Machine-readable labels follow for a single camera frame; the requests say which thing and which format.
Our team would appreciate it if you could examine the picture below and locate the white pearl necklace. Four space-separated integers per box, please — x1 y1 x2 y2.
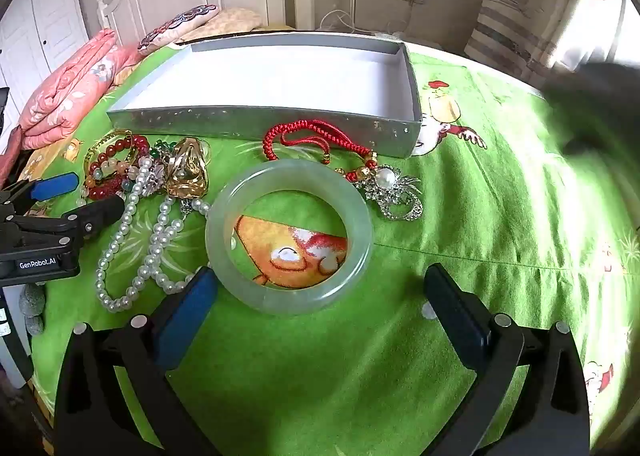
95 156 213 314

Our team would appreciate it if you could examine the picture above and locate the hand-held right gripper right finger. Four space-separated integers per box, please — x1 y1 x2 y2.
422 263 591 456

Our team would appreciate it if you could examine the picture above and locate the amber gold pendant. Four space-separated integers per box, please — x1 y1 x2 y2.
165 137 211 199

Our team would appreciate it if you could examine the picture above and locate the red cloth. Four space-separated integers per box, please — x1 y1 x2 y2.
0 125 24 187

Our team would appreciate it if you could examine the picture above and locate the pale green jade bangle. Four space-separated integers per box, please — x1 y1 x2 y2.
205 159 375 316

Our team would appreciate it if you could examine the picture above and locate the white wardrobe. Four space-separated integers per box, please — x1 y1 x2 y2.
0 0 91 127

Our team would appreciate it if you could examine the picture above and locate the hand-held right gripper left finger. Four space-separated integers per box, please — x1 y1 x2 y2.
52 266 221 456

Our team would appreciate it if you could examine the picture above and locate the silver crystal pearl brooch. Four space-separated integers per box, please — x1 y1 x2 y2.
345 163 423 222

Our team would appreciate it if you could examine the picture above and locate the multicoloured bead bracelet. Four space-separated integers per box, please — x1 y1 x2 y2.
82 156 143 197

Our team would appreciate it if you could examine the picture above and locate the red braided cord necklace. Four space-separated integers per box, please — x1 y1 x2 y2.
263 119 381 178

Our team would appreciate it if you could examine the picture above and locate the printed curtain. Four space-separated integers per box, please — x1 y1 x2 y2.
465 0 621 92

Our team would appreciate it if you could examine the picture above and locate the pink floral quilt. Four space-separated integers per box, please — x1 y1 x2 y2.
17 28 143 151

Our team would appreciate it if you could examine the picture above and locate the green cartoon print sheet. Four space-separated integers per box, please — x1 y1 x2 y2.
30 39 640 456

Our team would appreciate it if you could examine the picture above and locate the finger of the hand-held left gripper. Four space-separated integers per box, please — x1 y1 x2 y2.
10 195 126 257
0 172 79 217

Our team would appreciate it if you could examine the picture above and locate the grey round object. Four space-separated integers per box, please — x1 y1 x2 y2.
19 283 47 337

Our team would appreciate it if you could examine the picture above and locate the yellow pillow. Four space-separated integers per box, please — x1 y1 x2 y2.
187 8 265 43

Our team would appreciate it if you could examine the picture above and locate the embroidered round pillow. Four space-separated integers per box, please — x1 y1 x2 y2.
136 4 220 56

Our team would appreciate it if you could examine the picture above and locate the grey cardboard box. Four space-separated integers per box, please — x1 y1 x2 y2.
106 32 423 158

